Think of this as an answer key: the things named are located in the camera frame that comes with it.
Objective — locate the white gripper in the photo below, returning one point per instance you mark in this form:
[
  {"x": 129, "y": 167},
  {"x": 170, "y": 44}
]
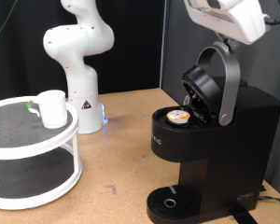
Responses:
[{"x": 239, "y": 21}]

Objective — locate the black Keurig coffee maker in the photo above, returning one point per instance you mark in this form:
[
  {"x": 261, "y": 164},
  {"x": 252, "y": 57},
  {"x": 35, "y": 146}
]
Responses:
[{"x": 205, "y": 87}]

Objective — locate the white coffee pod orange lid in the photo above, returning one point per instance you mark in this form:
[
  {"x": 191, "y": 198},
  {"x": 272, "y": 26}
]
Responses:
[{"x": 178, "y": 115}]

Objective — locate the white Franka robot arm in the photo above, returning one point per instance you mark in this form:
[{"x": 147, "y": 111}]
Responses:
[{"x": 81, "y": 77}]

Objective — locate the black Keurig coffee machine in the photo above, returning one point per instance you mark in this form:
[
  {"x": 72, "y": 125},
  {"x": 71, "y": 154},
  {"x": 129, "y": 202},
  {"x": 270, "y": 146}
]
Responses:
[{"x": 227, "y": 155}]

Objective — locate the black drip tray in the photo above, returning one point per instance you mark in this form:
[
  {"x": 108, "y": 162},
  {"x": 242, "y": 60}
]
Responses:
[{"x": 174, "y": 203}]

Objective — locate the white ceramic mug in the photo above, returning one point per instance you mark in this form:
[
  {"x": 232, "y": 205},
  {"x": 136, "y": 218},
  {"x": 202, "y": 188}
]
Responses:
[{"x": 53, "y": 109}]

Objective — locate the white two-tier turntable shelf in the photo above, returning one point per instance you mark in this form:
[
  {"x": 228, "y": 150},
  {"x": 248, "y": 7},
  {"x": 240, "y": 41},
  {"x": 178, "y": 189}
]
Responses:
[{"x": 31, "y": 149}]

